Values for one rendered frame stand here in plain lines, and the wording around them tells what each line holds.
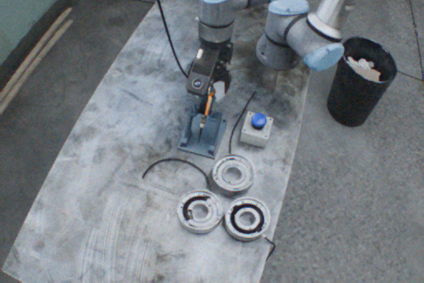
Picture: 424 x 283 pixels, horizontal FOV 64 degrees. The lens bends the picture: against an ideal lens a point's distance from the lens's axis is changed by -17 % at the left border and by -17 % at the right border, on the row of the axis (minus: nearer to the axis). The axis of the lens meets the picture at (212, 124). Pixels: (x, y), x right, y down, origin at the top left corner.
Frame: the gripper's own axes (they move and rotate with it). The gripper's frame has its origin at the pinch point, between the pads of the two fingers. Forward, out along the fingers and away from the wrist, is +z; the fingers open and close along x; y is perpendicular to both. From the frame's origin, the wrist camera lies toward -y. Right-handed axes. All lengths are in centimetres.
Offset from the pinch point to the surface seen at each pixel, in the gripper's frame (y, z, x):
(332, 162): 55, 92, -56
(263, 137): -1.6, 7.4, -15.6
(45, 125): 28, 92, 98
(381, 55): 106, 54, -71
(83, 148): -17.2, 11.9, 29.3
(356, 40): 107, 51, -54
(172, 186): -19.5, 11.9, 2.6
